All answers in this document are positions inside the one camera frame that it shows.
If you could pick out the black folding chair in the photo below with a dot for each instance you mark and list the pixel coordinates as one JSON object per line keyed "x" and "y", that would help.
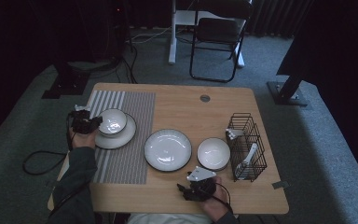
{"x": 219, "y": 29}

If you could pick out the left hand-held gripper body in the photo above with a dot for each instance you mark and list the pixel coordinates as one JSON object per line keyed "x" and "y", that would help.
{"x": 80, "y": 123}

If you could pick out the grey tape piece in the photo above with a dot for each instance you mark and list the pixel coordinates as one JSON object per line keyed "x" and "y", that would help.
{"x": 51, "y": 184}
{"x": 280, "y": 185}

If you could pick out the white desk frame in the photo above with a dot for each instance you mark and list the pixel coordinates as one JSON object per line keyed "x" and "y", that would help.
{"x": 172, "y": 46}

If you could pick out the black cloth drape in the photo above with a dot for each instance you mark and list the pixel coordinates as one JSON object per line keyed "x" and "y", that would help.
{"x": 338, "y": 46}

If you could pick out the person's right hand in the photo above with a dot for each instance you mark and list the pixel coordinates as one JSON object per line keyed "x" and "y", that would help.
{"x": 217, "y": 205}

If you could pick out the black stand with metal foot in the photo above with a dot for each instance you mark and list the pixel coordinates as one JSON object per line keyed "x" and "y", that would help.
{"x": 287, "y": 95}

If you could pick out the dark pleated curtain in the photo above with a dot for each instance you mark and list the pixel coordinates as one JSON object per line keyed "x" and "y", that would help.
{"x": 273, "y": 18}

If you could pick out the grey round table grommet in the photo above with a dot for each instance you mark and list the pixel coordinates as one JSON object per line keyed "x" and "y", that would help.
{"x": 204, "y": 98}

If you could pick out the white ceramic spoon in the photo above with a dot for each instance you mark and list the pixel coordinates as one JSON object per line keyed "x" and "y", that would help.
{"x": 241, "y": 169}

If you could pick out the person's white clothing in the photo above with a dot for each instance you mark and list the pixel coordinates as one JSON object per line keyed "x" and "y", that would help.
{"x": 167, "y": 218}

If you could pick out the white plate with dark rim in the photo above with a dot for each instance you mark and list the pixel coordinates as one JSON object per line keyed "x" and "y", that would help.
{"x": 118, "y": 142}
{"x": 167, "y": 151}

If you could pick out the black stand base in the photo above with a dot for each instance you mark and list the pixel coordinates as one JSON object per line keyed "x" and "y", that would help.
{"x": 70, "y": 85}

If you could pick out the grey striped placemat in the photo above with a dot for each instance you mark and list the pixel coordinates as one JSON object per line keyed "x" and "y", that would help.
{"x": 136, "y": 118}

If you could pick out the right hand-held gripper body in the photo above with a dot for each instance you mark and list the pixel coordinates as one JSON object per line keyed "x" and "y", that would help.
{"x": 203, "y": 186}

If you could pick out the white bowl with dark rim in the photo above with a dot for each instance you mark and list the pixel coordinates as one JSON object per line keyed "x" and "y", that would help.
{"x": 213, "y": 154}
{"x": 113, "y": 123}

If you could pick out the person's left hand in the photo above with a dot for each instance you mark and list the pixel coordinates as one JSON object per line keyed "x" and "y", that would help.
{"x": 82, "y": 141}

